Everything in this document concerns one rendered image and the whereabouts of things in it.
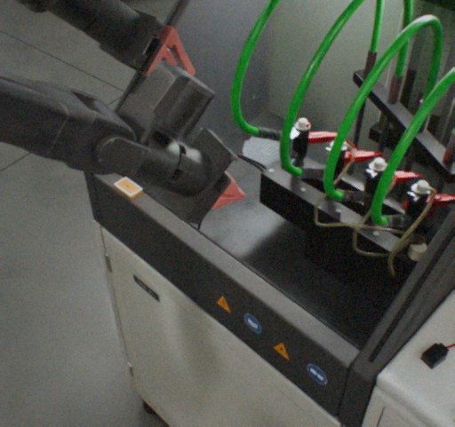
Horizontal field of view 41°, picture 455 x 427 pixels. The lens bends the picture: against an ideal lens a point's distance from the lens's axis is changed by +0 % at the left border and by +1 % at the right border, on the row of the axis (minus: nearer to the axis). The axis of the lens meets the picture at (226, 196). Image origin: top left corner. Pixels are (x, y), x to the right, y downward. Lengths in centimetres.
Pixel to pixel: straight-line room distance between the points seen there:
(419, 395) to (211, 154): 44
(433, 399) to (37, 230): 188
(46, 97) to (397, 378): 61
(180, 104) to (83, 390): 150
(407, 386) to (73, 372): 136
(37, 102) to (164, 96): 14
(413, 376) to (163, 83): 54
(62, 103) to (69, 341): 164
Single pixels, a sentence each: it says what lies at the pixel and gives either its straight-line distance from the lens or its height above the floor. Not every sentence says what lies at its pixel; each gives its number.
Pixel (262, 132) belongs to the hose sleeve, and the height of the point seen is 114.
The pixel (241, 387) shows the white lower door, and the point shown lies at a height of 63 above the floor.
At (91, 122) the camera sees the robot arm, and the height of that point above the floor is 141.
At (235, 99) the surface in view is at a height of 124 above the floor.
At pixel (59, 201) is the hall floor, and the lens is 260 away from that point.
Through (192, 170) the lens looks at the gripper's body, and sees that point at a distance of 68.
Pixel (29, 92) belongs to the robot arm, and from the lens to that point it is 54.
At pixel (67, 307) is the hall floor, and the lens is 222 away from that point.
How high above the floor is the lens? 174
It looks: 44 degrees down
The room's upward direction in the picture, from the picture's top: straight up
